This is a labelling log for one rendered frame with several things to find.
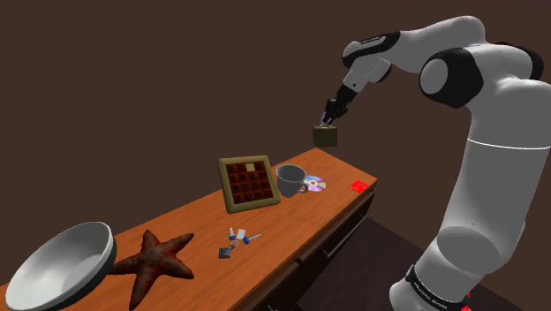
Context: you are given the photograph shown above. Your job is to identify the grey cup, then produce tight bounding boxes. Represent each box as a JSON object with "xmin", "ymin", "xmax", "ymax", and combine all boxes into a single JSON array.
[{"xmin": 275, "ymin": 163, "xmax": 309, "ymax": 199}]

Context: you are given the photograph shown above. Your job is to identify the red-brown starfish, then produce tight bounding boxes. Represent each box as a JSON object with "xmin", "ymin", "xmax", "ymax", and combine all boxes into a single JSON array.
[{"xmin": 107, "ymin": 229, "xmax": 196, "ymax": 311}]

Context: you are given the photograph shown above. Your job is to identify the olive brown cube box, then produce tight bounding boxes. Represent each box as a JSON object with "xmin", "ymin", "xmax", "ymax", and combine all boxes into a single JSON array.
[{"xmin": 312, "ymin": 124, "xmax": 339, "ymax": 148}]

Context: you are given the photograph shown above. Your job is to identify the shiny compact disc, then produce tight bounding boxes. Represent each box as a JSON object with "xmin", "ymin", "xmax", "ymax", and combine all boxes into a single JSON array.
[{"xmin": 302, "ymin": 175, "xmax": 328, "ymax": 193}]

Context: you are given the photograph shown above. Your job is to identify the wooden sliding number puzzle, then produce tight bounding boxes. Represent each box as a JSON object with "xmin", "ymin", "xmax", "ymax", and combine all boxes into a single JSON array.
[{"xmin": 217, "ymin": 155, "xmax": 283, "ymax": 215}]

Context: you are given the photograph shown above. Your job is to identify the orange wooden chest of drawers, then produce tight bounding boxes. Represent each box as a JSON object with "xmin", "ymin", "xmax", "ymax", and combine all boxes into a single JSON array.
[{"xmin": 0, "ymin": 147, "xmax": 379, "ymax": 311}]

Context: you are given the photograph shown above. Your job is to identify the large white bowl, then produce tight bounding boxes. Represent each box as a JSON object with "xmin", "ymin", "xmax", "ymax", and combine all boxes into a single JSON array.
[{"xmin": 4, "ymin": 221, "xmax": 117, "ymax": 311}]

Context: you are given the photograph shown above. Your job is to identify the key bunch with fob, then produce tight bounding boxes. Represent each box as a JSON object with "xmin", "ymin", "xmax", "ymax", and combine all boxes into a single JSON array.
[{"xmin": 217, "ymin": 226, "xmax": 262, "ymax": 260}]

